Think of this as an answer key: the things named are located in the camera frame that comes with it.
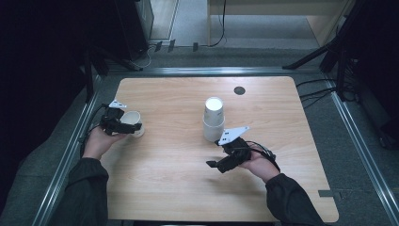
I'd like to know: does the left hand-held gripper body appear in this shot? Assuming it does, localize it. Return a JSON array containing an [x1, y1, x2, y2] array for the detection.
[[100, 99, 128, 137]]

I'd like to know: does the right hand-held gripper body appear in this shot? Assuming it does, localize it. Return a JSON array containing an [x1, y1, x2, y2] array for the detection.
[[215, 125, 252, 174]]

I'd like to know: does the white floral paper cup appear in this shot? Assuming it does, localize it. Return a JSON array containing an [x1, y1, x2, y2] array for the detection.
[[202, 118, 226, 142], [120, 110, 146, 138], [203, 96, 226, 125]]

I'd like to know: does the person's left hand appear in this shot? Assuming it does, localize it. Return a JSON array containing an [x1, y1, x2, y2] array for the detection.
[[81, 124, 127, 161]]

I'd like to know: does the person's right hand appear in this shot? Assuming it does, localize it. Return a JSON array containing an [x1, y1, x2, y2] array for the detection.
[[239, 150, 281, 185]]

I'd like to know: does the black metal stand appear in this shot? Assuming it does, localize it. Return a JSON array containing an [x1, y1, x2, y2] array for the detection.
[[83, 43, 144, 104]]

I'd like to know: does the dark curtain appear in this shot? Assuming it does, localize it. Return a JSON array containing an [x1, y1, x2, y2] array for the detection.
[[0, 0, 118, 202], [353, 0, 399, 126]]

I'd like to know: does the black cabinet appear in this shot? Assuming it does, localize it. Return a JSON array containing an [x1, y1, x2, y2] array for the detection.
[[114, 0, 154, 61]]

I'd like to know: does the grey tape strip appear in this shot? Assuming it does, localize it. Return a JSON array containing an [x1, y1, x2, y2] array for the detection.
[[317, 188, 343, 202]]

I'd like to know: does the black tripod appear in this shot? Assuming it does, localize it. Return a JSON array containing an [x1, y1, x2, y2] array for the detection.
[[281, 0, 399, 102]]

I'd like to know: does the light wooden shelf unit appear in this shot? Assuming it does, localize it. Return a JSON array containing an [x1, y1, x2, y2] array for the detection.
[[206, 0, 357, 48]]

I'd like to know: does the left hand-held gripper black cable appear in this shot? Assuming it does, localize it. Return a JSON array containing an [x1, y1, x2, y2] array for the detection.
[[79, 104, 110, 158]]

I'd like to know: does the hand-held gripper black cable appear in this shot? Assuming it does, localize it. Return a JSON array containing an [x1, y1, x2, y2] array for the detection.
[[79, 104, 110, 158], [247, 139, 282, 172]]

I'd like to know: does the right hand-held gripper black cable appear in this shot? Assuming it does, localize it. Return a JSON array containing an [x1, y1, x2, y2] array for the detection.
[[247, 139, 282, 172]]

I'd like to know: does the long metal floor rail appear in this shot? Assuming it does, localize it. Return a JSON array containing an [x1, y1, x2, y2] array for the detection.
[[324, 73, 399, 226], [106, 66, 324, 76], [31, 74, 104, 226]]

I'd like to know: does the white floor cable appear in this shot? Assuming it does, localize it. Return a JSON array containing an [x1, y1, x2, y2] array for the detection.
[[131, 43, 158, 70]]

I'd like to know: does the black floor cable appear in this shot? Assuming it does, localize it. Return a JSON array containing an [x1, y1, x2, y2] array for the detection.
[[299, 87, 336, 109], [295, 77, 337, 89]]

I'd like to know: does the black hanging cable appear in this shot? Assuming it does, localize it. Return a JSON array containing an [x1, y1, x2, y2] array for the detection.
[[208, 0, 228, 48]]

